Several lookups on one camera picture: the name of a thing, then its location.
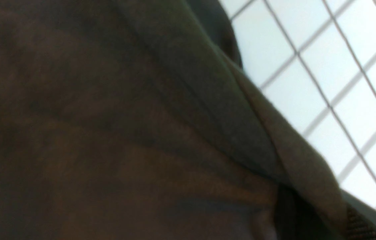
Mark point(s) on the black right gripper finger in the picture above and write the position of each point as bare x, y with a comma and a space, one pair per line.
357, 220

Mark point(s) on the gray long sleeve shirt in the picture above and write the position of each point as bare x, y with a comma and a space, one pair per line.
133, 120

